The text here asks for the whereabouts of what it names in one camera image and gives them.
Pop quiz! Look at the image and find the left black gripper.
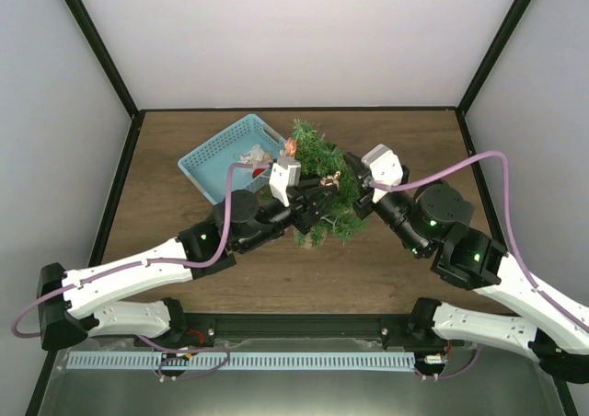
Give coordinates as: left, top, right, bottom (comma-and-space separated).
238, 178, 338, 252

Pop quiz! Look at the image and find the small green christmas tree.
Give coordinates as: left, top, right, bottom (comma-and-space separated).
281, 119, 366, 249

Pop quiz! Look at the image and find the gingerbread figure ornament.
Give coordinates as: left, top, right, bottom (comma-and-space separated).
281, 137, 297, 158

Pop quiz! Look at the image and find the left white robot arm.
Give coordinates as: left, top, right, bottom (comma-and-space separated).
37, 179, 339, 351

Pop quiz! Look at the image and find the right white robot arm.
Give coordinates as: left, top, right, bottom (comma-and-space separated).
344, 144, 588, 385

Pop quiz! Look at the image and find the red ball ornament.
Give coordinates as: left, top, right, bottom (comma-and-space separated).
252, 168, 266, 179

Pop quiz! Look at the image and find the blue plastic basket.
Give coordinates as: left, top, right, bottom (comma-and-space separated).
178, 114, 285, 204

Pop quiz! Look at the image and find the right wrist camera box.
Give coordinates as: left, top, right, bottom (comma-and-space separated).
361, 144, 403, 203

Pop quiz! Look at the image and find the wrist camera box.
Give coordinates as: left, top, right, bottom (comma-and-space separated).
361, 144, 403, 203
269, 156, 301, 207

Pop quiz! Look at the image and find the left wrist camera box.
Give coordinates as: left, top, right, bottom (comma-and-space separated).
269, 156, 301, 207

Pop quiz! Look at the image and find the black aluminium front rail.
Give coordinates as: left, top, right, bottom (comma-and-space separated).
184, 313, 445, 347

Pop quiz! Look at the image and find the black frame post right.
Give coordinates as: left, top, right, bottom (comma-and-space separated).
457, 0, 547, 113

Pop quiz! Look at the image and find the black frame post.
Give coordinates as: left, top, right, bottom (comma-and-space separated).
457, 0, 547, 113
49, 0, 139, 115

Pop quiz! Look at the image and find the light blue cable duct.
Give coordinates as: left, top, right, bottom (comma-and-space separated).
66, 352, 415, 372

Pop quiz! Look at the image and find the black frame post left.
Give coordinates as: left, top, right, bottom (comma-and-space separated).
49, 0, 139, 115

